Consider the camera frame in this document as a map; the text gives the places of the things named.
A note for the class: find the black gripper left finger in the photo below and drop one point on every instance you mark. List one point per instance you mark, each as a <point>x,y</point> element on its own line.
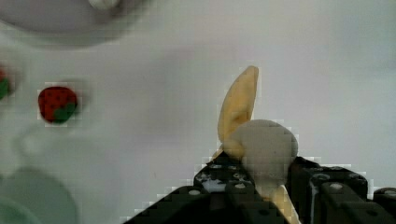
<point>222,193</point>

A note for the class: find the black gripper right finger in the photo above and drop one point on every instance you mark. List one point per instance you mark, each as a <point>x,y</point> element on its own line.
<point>336,195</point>

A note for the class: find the yellow plush peeled banana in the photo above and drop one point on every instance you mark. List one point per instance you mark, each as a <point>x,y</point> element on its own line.
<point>265,148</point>

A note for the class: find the green mug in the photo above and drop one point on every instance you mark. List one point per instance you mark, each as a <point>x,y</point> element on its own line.
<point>34,188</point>

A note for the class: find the red strawberry toy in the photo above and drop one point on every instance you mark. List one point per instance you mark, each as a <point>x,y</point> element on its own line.
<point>57,104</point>

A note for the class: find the red plush ketchup bottle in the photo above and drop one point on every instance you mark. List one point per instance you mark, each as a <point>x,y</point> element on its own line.
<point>104,4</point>

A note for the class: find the grey round plate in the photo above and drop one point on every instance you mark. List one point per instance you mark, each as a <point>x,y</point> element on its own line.
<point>68,23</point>

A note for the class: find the pink strawberry toy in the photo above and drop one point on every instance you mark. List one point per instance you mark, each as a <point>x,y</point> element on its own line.
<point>4,84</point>

